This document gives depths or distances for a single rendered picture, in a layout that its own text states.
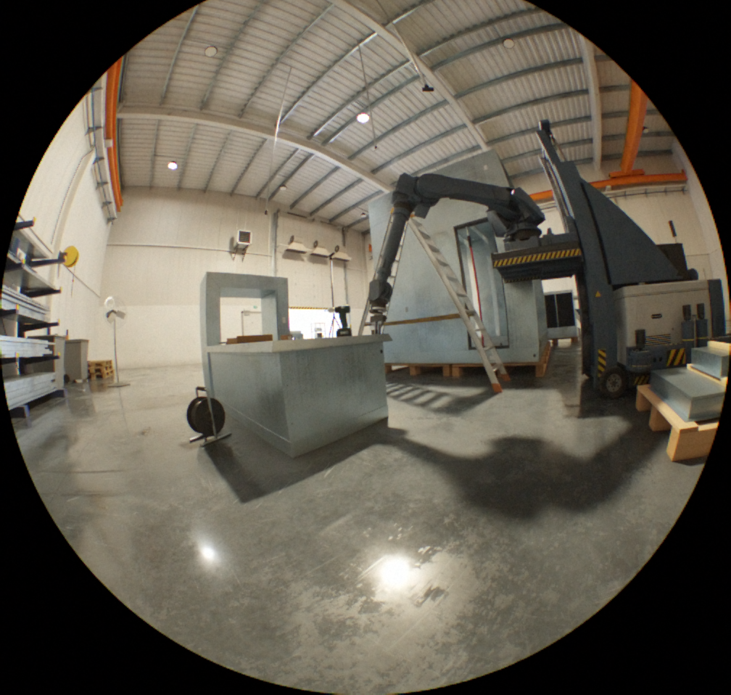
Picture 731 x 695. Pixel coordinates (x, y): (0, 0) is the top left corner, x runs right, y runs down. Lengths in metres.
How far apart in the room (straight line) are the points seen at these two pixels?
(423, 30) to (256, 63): 4.48
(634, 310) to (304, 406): 2.46
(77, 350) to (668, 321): 9.05
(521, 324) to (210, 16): 8.94
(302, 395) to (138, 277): 10.50
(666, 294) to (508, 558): 2.18
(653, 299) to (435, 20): 7.53
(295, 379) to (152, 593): 1.18
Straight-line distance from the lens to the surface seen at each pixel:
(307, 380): 1.38
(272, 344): 1.23
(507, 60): 9.30
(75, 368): 7.13
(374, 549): 0.83
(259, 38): 7.97
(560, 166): 2.63
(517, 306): 3.23
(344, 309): 1.78
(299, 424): 1.39
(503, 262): 2.22
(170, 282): 11.24
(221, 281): 3.26
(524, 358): 3.25
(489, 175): 3.86
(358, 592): 0.74
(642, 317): 2.33
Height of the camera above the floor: 0.64
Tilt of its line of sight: 2 degrees up
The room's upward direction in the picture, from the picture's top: 4 degrees counter-clockwise
